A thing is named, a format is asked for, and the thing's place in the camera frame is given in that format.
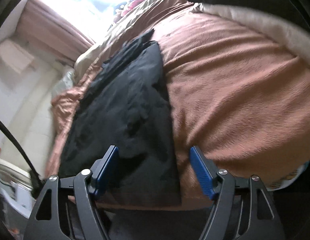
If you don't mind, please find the pink curtain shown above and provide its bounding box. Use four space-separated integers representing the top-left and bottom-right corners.
16 0 94 65

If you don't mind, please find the black cable right camera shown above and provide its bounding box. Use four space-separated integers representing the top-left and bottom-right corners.
0 115 44 198

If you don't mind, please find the beige duvet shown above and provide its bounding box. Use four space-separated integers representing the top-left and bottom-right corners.
73 0 187 83

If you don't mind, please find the black garment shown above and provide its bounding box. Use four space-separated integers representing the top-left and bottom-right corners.
58 30 181 208

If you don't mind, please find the cream fleece blanket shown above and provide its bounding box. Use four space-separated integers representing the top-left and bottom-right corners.
192 3 310 66

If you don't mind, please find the rust brown bed blanket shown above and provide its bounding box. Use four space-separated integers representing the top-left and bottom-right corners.
44 2 310 211

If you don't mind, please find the light green pillow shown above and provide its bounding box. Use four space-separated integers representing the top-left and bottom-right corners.
51 69 74 99

